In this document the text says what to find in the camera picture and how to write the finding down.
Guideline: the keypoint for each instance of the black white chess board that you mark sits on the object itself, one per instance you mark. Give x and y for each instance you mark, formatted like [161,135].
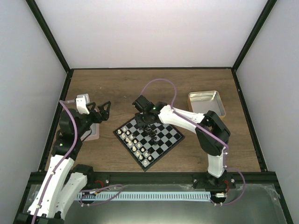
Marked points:
[168,136]

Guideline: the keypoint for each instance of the gold metal tin box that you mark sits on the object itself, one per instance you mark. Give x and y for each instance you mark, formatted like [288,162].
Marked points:
[203,101]

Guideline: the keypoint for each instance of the black aluminium frame rail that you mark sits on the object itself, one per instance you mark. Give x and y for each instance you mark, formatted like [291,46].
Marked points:
[198,179]

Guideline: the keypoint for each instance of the light blue cable duct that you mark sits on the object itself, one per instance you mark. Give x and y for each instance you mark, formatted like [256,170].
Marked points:
[148,196]

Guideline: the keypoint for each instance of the silver pink tin lid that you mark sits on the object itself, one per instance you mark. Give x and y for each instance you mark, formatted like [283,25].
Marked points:
[92,134]

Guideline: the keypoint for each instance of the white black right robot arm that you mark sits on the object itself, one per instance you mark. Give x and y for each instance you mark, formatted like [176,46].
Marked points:
[212,133]

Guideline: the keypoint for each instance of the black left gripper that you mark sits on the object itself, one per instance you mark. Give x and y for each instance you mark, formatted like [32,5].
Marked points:
[105,115]

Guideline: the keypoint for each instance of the pile of black chess pieces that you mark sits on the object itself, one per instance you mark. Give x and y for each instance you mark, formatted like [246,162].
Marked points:
[149,131]

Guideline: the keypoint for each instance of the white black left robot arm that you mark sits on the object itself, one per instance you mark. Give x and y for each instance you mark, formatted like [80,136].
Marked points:
[64,180]

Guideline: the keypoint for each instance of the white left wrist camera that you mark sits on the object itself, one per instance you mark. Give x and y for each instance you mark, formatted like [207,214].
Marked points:
[81,103]

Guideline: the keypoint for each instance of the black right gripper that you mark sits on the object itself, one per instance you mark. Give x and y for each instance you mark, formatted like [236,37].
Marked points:
[139,122]

